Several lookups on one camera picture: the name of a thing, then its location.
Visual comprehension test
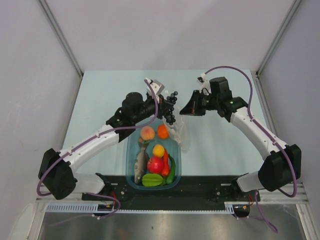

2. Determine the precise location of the red apple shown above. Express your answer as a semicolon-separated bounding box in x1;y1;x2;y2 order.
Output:
147;156;165;174

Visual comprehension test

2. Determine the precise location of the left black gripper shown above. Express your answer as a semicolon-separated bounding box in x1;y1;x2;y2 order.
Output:
132;94;173;124

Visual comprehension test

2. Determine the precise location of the green star fruit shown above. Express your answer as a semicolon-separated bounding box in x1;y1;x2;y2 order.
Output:
141;173;164;187

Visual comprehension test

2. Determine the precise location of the right aluminium frame post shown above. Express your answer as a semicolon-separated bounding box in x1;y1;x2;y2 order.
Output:
256;0;304;77

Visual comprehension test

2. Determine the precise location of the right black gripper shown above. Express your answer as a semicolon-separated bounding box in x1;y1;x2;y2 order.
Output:
180;89;220;116

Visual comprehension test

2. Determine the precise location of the green cucumber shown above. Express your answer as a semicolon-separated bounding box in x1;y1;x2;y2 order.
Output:
165;154;176;185

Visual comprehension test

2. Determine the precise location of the dark grape bunch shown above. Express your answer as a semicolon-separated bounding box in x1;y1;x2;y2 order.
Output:
164;91;179;126

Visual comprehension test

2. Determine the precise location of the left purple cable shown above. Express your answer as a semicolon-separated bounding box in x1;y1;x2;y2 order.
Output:
36;79;161;227

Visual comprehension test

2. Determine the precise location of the aluminium frame post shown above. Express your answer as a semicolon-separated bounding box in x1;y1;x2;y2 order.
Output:
36;0;84;79
256;0;304;77

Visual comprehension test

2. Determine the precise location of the white cable duct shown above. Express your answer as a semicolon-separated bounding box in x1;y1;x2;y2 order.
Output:
45;202;235;215

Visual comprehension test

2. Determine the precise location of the orange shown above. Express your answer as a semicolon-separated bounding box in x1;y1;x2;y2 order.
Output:
157;124;170;140

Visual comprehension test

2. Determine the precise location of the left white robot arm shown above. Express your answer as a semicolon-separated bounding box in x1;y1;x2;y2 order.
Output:
36;92;177;200

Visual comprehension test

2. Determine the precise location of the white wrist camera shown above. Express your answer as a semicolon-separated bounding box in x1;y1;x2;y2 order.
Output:
197;72;211;95
144;78;165;102

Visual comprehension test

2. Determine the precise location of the left aluminium frame post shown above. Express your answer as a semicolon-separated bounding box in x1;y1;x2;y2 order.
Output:
36;0;84;79

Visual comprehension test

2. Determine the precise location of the grey toy fish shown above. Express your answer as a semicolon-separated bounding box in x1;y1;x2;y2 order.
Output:
134;138;150;184

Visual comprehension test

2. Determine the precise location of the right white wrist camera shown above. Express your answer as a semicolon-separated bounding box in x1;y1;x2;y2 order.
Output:
197;72;211;95

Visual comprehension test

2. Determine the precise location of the peach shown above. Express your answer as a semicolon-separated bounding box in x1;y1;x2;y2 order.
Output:
140;125;156;141

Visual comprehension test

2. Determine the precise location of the clear zip top bag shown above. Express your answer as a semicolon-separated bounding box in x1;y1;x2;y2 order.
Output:
169;105;191;153

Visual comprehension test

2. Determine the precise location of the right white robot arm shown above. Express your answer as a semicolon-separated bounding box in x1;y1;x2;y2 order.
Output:
179;76;302;201

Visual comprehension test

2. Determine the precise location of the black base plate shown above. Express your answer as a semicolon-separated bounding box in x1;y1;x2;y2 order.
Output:
82;174;261;211

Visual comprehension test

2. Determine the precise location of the blue transparent plastic bin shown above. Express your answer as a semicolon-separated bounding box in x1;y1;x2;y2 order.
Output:
125;119;182;190

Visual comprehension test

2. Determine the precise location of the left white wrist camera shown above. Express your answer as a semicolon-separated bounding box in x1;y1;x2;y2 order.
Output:
144;78;165;102

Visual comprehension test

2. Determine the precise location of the red chili pepper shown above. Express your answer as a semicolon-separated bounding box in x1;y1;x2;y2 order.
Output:
161;149;170;177

